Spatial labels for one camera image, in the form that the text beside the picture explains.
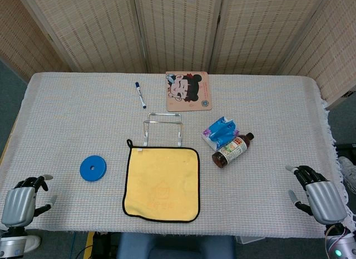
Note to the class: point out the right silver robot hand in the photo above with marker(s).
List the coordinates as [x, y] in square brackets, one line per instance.
[325, 197]

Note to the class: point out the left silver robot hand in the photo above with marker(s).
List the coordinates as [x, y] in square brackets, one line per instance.
[19, 203]

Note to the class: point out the yellow and grey towel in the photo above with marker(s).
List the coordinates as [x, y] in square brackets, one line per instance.
[162, 181]

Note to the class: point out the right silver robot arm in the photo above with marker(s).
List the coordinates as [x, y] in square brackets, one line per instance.
[340, 242]

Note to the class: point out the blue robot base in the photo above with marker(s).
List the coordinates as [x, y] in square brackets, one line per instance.
[175, 246]

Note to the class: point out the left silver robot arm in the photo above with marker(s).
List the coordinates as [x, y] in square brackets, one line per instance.
[12, 243]

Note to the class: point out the white sneaker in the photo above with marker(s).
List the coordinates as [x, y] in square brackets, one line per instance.
[348, 170]
[33, 243]

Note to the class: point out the blue plastic disc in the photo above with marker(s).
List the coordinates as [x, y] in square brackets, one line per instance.
[93, 170]

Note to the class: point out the brown labelled bottle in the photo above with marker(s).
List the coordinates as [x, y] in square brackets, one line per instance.
[231, 151]

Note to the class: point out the white woven tablecloth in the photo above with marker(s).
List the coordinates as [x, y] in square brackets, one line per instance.
[83, 119]

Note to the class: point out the blue tissue pack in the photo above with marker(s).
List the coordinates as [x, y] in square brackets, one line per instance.
[219, 132]

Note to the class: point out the blue whiteboard marker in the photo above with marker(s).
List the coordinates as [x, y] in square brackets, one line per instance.
[140, 95]

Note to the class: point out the cartoon girl mouse pad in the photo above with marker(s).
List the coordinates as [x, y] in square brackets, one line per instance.
[189, 90]

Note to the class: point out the bamboo folding screen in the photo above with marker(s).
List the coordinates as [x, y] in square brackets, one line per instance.
[180, 28]

